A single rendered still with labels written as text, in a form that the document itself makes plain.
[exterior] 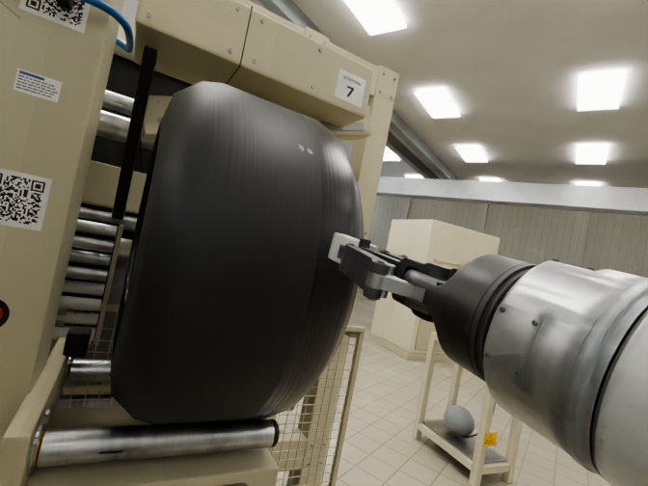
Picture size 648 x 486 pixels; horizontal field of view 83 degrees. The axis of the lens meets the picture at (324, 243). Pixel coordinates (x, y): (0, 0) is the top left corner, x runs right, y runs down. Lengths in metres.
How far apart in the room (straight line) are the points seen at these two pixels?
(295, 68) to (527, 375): 0.96
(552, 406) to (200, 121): 0.47
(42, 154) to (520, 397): 0.63
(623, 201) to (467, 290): 11.22
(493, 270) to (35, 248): 0.59
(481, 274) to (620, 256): 15.06
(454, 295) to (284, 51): 0.91
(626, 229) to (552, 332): 15.23
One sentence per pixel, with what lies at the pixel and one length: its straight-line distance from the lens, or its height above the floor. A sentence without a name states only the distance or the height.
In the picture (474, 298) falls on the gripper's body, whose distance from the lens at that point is 0.22.
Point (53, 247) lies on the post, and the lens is 0.66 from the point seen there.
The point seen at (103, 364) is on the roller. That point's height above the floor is 0.92.
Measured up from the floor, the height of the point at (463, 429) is 0.22.
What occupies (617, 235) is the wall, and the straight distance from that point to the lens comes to 15.36.
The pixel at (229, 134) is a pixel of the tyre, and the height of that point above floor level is 1.36.
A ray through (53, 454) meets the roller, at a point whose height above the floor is 0.90.
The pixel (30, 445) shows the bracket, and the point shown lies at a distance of 0.62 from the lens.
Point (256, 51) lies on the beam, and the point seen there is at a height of 1.68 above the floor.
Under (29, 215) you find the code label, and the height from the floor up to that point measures 1.20.
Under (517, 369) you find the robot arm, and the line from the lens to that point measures 0.20.
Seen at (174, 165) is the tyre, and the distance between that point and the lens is 0.50.
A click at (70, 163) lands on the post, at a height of 1.29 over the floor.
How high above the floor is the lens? 1.23
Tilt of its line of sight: 2 degrees up
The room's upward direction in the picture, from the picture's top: 11 degrees clockwise
